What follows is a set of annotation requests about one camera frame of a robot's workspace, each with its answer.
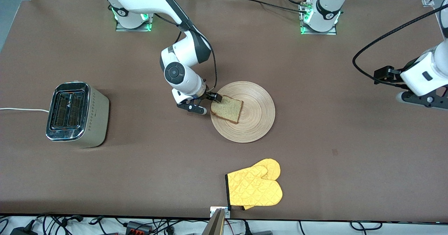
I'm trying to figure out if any slice of brown-crust bread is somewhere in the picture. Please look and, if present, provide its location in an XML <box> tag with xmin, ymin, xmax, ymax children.
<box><xmin>210</xmin><ymin>95</ymin><xmax>244</xmax><ymax>125</ymax></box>

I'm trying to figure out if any round light wooden plate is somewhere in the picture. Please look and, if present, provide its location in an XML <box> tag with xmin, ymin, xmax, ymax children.
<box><xmin>210</xmin><ymin>81</ymin><xmax>276</xmax><ymax>144</ymax></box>

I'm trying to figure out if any silver two-slot toaster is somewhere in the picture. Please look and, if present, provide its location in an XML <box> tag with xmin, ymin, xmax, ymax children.
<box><xmin>45</xmin><ymin>82</ymin><xmax>110</xmax><ymax>148</ymax></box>

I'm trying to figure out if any yellow quilted oven mitt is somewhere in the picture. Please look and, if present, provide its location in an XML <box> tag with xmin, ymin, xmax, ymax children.
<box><xmin>225</xmin><ymin>165</ymin><xmax>283</xmax><ymax>207</ymax></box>
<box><xmin>241</xmin><ymin>159</ymin><xmax>281</xmax><ymax>210</ymax></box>

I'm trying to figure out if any black orange connector block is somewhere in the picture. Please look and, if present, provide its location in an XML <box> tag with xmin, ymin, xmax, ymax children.
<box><xmin>125</xmin><ymin>221</ymin><xmax>153</xmax><ymax>234</ymax></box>

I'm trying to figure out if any black power adapter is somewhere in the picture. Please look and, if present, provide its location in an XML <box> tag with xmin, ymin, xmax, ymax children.
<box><xmin>10</xmin><ymin>224</ymin><xmax>38</xmax><ymax>235</ymax></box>

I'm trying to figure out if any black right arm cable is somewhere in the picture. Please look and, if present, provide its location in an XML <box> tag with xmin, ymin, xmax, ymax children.
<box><xmin>152</xmin><ymin>13</ymin><xmax>218</xmax><ymax>92</ymax></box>

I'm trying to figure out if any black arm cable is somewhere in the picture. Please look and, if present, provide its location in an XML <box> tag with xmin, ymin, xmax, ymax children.
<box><xmin>352</xmin><ymin>4</ymin><xmax>448</xmax><ymax>87</ymax></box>
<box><xmin>152</xmin><ymin>13</ymin><xmax>218</xmax><ymax>92</ymax></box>

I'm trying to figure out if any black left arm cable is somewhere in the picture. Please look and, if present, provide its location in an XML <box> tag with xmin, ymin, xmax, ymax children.
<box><xmin>352</xmin><ymin>4</ymin><xmax>448</xmax><ymax>87</ymax></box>

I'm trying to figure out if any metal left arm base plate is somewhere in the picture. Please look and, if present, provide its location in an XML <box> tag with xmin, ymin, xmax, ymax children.
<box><xmin>300</xmin><ymin>0</ymin><xmax>337</xmax><ymax>35</ymax></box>

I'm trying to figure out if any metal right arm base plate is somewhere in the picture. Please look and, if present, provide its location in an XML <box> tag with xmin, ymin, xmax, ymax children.
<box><xmin>115</xmin><ymin>0</ymin><xmax>155</xmax><ymax>32</ymax></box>

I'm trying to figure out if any small metal edge bracket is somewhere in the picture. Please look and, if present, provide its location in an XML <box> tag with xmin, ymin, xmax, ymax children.
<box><xmin>210</xmin><ymin>206</ymin><xmax>231</xmax><ymax>219</ymax></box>

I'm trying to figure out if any aluminium camera post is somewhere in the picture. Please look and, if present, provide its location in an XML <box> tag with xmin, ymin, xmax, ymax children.
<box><xmin>201</xmin><ymin>209</ymin><xmax>226</xmax><ymax>235</ymax></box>

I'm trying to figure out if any looped black floor cable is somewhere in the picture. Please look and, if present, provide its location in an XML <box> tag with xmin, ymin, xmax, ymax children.
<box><xmin>350</xmin><ymin>221</ymin><xmax>384</xmax><ymax>230</ymax></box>

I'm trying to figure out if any white toaster power cord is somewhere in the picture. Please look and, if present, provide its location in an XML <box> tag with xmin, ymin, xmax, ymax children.
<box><xmin>0</xmin><ymin>108</ymin><xmax>49</xmax><ymax>113</ymax></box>

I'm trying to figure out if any tangled black floor cable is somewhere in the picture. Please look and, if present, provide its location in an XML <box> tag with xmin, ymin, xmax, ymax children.
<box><xmin>35</xmin><ymin>213</ymin><xmax>84</xmax><ymax>235</ymax></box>

